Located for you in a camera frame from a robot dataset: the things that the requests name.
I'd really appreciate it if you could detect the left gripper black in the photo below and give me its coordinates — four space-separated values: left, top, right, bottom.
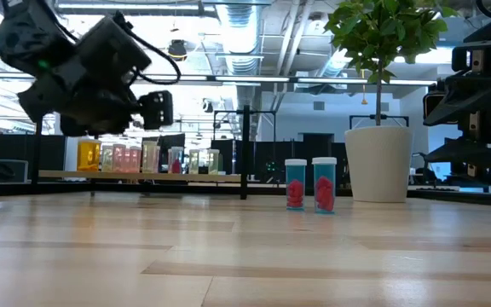
17 63 175 138

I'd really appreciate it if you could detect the wooden shelf board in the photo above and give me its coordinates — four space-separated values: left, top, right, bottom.
38 170 243 183

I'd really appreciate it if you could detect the black computer monitor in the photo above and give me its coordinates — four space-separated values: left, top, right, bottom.
158 133 187 149

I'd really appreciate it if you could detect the green leafy potted tree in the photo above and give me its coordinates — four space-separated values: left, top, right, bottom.
323 0 459 127

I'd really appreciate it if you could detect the long ceiling light strip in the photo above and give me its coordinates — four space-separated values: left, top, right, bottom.
0 72 438 86

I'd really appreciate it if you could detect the black partition panel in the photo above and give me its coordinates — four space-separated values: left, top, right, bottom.
0 132 67 182

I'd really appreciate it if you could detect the grey office chair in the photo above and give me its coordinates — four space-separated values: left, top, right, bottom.
0 159 30 183

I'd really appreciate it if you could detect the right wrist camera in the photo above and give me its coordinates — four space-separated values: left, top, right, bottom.
422 91 447 121

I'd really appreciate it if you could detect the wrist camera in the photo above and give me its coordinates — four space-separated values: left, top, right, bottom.
422 91 447 121
77 11 153 89

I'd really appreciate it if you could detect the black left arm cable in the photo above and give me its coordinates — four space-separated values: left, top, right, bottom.
115 11 182 85

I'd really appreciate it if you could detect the black ceiling camera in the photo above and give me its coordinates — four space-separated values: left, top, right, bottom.
166 38 189 61

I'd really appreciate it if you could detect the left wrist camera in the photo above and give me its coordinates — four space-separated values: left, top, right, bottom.
77 11 153 89

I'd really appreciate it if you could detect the silver ceiling air duct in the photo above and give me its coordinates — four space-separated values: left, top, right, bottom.
215 3 264 77

